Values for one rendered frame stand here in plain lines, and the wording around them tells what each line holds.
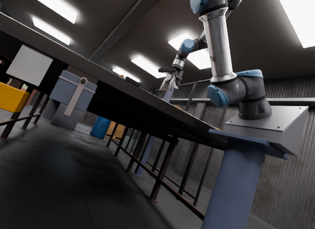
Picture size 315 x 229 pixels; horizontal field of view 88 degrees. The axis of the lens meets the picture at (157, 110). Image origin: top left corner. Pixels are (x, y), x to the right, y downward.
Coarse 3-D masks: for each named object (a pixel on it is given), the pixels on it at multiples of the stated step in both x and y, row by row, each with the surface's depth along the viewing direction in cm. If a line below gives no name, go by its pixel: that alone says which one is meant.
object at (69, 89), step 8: (64, 72) 62; (72, 72) 64; (80, 72) 65; (64, 80) 62; (72, 80) 63; (80, 80) 64; (88, 80) 67; (96, 80) 68; (56, 88) 60; (64, 88) 62; (72, 88) 63; (80, 88) 64; (88, 88) 66; (96, 88) 67; (56, 96) 61; (64, 96) 62; (72, 96) 63; (80, 96) 64; (88, 96) 66; (72, 104) 62; (80, 104) 64; (88, 104) 66
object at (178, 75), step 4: (176, 68) 110; (180, 68) 109; (172, 72) 108; (176, 72) 109; (180, 72) 111; (168, 76) 110; (176, 76) 107; (180, 76) 111; (168, 80) 108; (176, 80) 109; (176, 84) 109
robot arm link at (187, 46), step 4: (184, 40) 98; (188, 40) 98; (192, 40) 98; (196, 40) 101; (184, 44) 98; (188, 44) 98; (192, 44) 98; (196, 44) 101; (180, 48) 102; (184, 48) 98; (188, 48) 98; (192, 48) 99; (196, 48) 102; (180, 52) 104; (184, 52) 101; (188, 52) 101; (192, 52) 104; (184, 56) 107
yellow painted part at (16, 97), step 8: (16, 80) 58; (0, 88) 53; (8, 88) 54; (16, 88) 56; (0, 96) 53; (8, 96) 54; (16, 96) 55; (24, 96) 58; (0, 104) 53; (8, 104) 54; (16, 104) 55; (24, 104) 62
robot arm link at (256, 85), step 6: (240, 72) 78; (246, 72) 75; (252, 72) 74; (258, 72) 74; (240, 78) 75; (246, 78) 75; (252, 78) 74; (258, 78) 74; (246, 84) 74; (252, 84) 74; (258, 84) 75; (246, 90) 74; (252, 90) 75; (258, 90) 75; (264, 90) 77; (246, 96) 76; (252, 96) 77; (258, 96) 76
